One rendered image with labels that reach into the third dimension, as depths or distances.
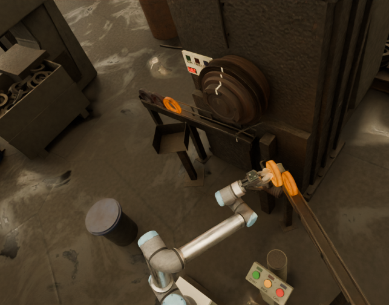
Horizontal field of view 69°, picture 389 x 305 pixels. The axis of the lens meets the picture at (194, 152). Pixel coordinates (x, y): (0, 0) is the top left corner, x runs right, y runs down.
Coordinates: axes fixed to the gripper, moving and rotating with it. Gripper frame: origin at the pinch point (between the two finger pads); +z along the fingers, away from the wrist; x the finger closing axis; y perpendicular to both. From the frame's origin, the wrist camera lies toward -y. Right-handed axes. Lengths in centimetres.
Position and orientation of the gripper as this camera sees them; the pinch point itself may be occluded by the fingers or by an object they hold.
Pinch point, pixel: (273, 171)
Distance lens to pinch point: 167.8
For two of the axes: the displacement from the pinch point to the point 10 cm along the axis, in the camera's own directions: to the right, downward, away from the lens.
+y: -5.0, -4.5, -7.4
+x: -2.5, -7.4, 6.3
